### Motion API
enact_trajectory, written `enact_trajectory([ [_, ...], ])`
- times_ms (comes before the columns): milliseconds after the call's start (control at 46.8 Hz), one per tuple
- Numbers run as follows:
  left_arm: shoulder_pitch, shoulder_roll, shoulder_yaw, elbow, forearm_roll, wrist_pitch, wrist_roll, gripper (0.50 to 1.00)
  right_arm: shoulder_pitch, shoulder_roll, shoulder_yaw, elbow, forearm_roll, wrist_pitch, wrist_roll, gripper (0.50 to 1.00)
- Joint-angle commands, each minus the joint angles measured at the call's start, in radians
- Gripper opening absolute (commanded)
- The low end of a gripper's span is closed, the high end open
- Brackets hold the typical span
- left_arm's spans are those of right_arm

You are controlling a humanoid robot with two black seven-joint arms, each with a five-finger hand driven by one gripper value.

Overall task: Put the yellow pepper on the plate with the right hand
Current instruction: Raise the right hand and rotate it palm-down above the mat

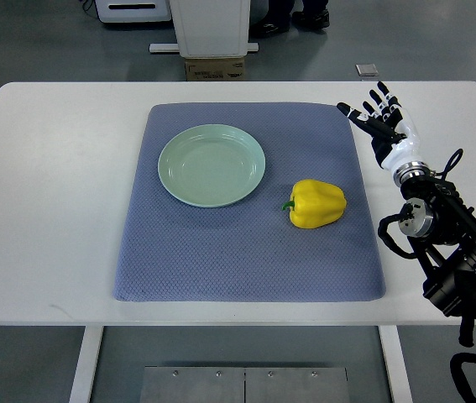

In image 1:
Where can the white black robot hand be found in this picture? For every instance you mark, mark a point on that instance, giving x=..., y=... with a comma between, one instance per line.
x=394, y=138

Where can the yellow bell pepper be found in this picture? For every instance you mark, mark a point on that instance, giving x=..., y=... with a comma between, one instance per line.
x=314, y=204

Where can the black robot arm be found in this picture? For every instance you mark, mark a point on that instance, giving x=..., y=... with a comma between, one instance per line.
x=435, y=228

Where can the small grey floor plate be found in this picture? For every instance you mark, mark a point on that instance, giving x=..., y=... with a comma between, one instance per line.
x=367, y=70

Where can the light green plate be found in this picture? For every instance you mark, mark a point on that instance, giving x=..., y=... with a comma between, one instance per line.
x=211, y=165

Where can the blue-grey textured mat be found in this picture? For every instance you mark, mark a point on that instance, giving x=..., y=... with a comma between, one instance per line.
x=250, y=251

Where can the cardboard box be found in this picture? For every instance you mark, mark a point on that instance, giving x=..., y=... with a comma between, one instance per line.
x=217, y=69

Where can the white appliance with slot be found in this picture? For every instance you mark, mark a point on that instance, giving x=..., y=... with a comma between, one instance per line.
x=132, y=11

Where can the white pedestal machine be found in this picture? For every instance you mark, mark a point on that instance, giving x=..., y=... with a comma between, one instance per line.
x=207, y=29

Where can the metal base plate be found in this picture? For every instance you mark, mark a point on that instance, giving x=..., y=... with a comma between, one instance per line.
x=244, y=384

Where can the white table frame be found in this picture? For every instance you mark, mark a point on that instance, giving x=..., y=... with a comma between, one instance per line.
x=400, y=390

